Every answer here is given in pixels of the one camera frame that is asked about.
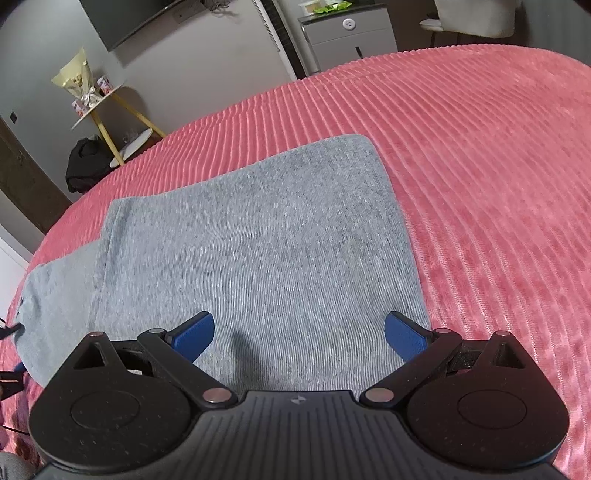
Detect grey cabinet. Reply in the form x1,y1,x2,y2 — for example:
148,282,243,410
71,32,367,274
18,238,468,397
298,4,399,77

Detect black bag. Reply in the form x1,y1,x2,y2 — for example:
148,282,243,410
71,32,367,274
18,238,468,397
65,137,116,195

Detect yellow-legged side table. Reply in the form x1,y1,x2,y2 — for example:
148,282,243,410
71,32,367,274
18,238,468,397
70,83,167,168

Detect brown wooden door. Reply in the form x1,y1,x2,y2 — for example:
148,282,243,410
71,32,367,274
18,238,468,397
0,115,73,252

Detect white radiator panel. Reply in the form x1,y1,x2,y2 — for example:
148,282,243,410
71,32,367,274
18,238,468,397
252,0,299,82

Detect pink ribbed blanket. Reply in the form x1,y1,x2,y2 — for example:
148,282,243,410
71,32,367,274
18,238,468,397
0,44,591,480

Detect wall-mounted television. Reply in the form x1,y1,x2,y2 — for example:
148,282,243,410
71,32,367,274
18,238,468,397
78,0,186,52

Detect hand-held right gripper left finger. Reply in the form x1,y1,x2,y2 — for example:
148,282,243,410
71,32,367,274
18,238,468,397
69,311,238,407

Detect person's grey clothing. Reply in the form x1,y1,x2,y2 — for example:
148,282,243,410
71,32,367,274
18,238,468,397
0,452,37,480

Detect grey pants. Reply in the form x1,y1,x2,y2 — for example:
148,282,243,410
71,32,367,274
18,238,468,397
11,134,432,391

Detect cream flower bouquet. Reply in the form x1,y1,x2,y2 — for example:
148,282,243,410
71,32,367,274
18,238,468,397
51,46,105,112

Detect white furniture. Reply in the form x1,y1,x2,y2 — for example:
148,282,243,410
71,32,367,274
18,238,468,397
0,226,31,320

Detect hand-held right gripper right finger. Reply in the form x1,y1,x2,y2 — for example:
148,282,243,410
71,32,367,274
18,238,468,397
359,311,532,407

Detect white upholstered chair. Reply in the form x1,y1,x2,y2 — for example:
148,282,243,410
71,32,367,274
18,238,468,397
419,0,528,38

